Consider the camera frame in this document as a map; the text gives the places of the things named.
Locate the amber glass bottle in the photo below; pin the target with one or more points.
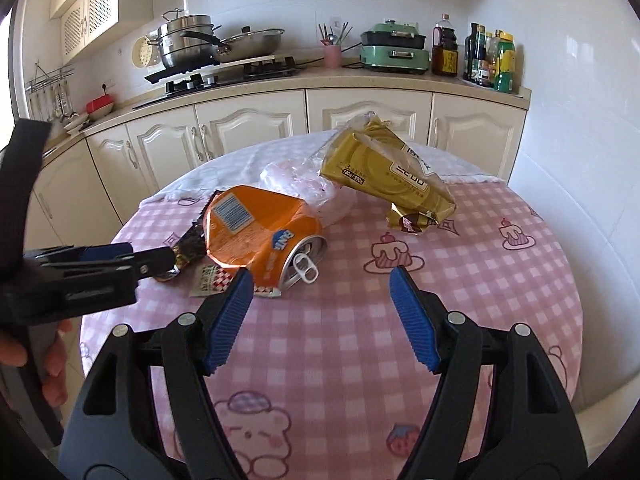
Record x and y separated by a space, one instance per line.
494 55

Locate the sliding glass window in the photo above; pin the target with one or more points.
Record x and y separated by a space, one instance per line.
17 85

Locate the pink utensil holder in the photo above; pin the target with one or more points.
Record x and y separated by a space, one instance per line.
332 56

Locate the cream lattice door cabinet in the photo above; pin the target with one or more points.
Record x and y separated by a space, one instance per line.
92 17

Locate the metal utensil rack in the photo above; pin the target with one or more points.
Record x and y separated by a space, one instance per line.
50 77

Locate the stainless steel steamer pot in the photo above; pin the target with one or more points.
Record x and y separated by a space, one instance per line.
187 40

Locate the green electric cooker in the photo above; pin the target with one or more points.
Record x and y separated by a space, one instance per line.
395 52

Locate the steel wok with lid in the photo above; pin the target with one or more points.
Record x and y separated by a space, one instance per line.
250 45

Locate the black gas stove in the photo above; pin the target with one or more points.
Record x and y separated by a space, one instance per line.
225 79

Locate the clear white plastic bag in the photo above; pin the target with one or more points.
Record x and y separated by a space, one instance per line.
300 180

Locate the person's left hand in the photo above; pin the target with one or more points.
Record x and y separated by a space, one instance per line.
55 375

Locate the gold foil packet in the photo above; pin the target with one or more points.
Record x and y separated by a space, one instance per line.
390 180

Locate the cream cutting board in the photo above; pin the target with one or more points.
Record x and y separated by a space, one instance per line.
280 58

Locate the white bowl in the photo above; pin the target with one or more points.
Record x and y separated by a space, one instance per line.
76 122

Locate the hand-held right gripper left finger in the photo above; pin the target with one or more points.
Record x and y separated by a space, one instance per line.
230 320

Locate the dark glass bottle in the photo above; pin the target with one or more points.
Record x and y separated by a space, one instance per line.
482 60
471 55

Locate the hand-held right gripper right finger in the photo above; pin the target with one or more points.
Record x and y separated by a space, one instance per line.
412 320

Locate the large soy sauce bottle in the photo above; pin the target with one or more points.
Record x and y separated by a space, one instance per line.
445 52

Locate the green bottle yellow cap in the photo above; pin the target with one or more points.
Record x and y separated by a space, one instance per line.
505 67

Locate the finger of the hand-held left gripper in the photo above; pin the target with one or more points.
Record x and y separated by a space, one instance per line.
155 260
107 251

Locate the cream base cabinets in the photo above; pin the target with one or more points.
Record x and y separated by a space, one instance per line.
350 110

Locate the pink checkered tablecloth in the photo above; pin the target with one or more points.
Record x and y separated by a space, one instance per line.
350 285

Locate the hanging metal spoon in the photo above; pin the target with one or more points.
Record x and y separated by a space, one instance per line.
50 105

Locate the dark snack wrapper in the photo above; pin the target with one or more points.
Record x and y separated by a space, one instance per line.
190 245

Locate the crushed orange drink can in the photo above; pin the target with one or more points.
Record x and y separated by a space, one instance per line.
250 230

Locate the red lidded box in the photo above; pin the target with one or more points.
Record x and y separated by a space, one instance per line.
100 104

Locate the red checkered paper packet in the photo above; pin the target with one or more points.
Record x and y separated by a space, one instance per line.
210 280

